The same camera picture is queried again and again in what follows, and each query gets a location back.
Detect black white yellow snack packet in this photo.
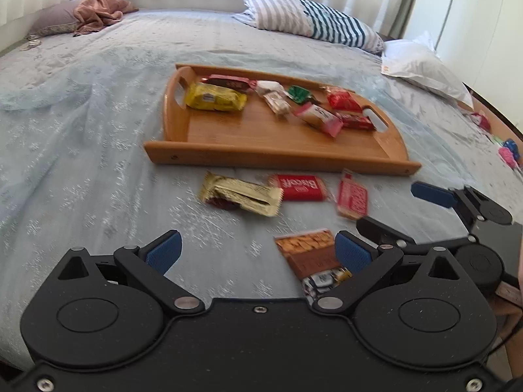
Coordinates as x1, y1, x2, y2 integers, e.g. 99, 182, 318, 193
301, 267, 353, 303

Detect green snack packet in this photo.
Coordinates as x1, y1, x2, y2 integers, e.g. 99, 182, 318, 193
285, 85, 317, 105

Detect wooden bed frame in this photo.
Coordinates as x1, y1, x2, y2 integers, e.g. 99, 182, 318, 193
462, 82, 523, 143

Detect pink crumpled cloth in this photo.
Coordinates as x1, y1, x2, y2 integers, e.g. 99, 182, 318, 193
73, 0, 140, 37

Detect long dark red bar packet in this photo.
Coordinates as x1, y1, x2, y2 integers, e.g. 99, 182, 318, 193
203, 74, 256, 92

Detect white wardrobe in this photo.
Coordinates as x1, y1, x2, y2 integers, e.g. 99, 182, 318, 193
402, 0, 523, 139

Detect white pillow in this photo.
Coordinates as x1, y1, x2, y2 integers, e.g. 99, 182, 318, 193
381, 30, 475, 109

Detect red white cracker packet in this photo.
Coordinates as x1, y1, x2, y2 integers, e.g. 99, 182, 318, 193
336, 169, 368, 220

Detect pink toy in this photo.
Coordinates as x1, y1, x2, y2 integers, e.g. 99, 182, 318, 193
498, 147, 523, 170

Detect striped pillow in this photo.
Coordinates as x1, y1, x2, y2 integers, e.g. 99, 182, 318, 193
232, 0, 385, 54

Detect purple pillow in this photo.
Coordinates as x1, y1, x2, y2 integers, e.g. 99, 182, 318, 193
26, 2, 82, 37

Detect wooden serving tray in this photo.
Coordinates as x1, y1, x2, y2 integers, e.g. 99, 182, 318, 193
143, 63, 422, 177

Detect small red snack packet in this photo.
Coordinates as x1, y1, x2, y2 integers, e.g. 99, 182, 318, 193
337, 112, 377, 131

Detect orange brown snack packet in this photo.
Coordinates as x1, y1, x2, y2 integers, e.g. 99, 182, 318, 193
274, 229, 348, 278

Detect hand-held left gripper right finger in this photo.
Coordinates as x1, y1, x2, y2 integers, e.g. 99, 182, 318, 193
312, 231, 466, 315

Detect red pink small pouch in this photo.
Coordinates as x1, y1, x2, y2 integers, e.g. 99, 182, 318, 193
470, 112, 492, 132

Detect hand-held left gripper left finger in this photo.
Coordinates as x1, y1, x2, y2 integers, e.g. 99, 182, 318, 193
55, 230, 206, 317

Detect red biscuit packet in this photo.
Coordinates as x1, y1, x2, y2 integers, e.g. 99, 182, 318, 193
268, 173, 329, 202

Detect small beige snack packet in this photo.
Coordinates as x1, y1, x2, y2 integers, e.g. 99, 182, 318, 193
262, 90, 293, 117

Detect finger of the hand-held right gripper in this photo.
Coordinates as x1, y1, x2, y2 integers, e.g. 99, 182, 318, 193
411, 181, 488, 230
356, 216, 480, 254

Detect red puffy snack packet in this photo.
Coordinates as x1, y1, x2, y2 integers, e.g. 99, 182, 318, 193
326, 90, 363, 113

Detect green curtain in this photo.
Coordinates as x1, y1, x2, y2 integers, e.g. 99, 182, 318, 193
388, 0, 426, 41

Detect beige pink snack packet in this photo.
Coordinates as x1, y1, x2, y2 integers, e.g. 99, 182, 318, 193
292, 103, 344, 138

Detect gold snack packet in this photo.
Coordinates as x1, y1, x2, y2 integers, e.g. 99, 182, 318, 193
198, 171, 284, 217

